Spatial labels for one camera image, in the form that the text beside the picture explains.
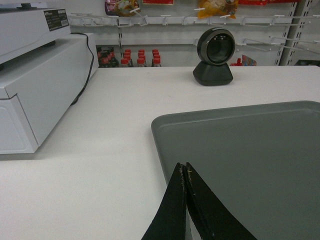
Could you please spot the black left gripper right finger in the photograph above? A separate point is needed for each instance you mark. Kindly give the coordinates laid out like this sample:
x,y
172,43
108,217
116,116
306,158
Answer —
x,y
212,219

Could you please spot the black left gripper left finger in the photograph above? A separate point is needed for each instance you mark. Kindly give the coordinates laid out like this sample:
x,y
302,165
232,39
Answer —
x,y
169,222

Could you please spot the grey rectangular serving tray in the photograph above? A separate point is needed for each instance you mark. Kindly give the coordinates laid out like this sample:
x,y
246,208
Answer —
x,y
261,161

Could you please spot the black barcode scanner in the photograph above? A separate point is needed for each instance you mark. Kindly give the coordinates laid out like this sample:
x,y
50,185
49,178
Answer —
x,y
215,48

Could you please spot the red cap sauce bottles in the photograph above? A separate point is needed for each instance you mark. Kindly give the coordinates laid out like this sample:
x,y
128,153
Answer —
x,y
107,58

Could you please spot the white cash drawer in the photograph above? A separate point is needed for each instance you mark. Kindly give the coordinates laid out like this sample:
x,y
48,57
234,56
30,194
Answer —
x,y
37,88

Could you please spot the orange hanging snack bag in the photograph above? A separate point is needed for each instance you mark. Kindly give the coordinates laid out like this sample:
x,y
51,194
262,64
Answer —
x,y
211,8

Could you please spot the white receipt printer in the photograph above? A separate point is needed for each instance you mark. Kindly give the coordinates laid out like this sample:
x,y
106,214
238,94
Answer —
x,y
29,24

